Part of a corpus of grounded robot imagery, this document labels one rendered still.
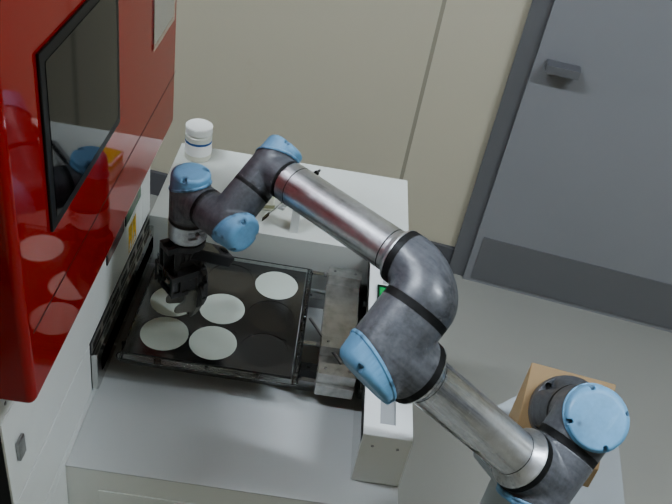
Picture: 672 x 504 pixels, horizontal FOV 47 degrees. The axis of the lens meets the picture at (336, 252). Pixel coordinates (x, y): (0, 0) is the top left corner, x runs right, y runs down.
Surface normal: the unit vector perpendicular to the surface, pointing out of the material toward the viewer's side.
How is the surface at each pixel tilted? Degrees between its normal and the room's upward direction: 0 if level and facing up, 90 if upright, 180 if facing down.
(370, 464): 90
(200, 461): 0
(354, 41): 90
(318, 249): 90
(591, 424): 37
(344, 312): 0
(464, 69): 90
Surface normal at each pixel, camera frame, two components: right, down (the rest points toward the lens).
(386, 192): 0.15, -0.78
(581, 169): -0.21, 0.57
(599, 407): 0.04, -0.27
